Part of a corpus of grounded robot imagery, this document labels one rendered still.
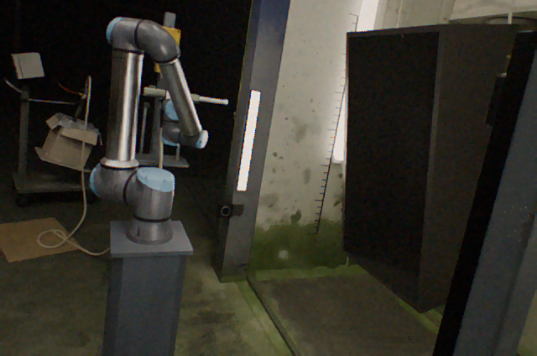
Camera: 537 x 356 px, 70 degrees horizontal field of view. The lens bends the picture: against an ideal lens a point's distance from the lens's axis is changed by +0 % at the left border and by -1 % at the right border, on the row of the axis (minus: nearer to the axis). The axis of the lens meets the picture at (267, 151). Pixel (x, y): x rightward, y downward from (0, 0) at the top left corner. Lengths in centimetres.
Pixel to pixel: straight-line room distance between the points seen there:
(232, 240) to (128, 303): 105
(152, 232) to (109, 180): 27
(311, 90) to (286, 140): 36
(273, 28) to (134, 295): 160
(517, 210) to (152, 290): 138
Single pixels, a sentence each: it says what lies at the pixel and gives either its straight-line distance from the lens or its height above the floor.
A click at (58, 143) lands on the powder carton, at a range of 369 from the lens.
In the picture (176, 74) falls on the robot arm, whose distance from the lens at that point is 161.
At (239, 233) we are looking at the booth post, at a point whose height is 35.
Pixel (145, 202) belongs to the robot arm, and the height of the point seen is 80.
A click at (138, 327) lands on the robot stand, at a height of 31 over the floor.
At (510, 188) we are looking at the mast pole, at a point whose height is 126.
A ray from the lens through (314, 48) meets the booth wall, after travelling 249.
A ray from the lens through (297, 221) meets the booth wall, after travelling 268.
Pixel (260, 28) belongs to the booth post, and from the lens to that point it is 235.
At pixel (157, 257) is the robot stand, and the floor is 61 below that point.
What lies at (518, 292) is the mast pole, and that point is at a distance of 55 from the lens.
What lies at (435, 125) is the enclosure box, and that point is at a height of 127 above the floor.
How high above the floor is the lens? 133
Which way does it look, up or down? 10 degrees down
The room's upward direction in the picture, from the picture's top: 9 degrees clockwise
